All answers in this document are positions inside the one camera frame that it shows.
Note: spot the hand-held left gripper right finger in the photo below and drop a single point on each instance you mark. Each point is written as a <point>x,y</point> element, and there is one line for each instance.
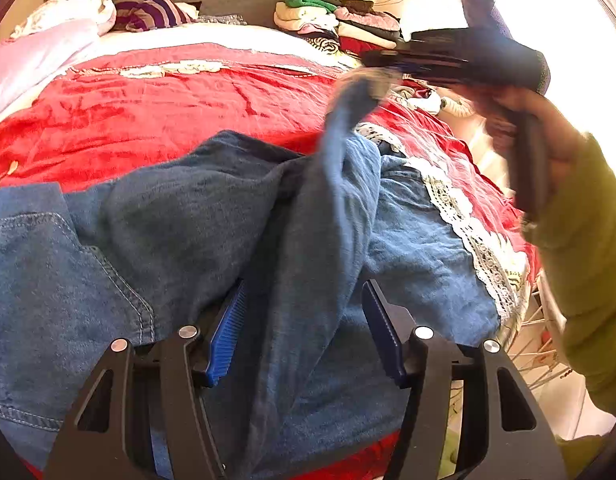
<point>380,332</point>

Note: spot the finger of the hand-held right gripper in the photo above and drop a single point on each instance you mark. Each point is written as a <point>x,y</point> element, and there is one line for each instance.
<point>385,59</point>

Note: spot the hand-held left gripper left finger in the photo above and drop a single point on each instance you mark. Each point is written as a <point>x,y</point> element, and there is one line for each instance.
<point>228,330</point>

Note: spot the blue denim pants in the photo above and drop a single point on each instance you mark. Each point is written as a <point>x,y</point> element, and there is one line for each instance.
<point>188,220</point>

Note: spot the person's right hand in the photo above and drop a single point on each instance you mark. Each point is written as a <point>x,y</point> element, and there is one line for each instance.
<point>537,120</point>

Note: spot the crumpled patterned clothes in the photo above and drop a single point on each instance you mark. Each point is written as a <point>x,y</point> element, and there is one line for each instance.
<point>417,95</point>

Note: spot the white ribbed cloth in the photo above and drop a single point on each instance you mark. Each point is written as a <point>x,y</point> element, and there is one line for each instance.
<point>455,105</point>

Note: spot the pile of folded clothes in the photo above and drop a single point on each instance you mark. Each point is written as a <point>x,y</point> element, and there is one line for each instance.
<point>338,20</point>

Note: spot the grey patterned cloth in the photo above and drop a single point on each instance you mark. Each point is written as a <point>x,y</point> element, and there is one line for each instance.
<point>220,20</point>

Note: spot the red floral bedspread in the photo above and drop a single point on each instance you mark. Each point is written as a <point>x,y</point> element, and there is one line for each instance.
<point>138,110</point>

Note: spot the purple striped cloth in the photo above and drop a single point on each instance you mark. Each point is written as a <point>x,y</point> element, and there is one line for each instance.
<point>148,10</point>

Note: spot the floral quilt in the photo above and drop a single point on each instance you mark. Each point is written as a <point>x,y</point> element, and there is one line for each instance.
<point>68,10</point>

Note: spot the pink blanket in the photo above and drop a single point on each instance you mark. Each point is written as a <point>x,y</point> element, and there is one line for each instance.
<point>33,60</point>

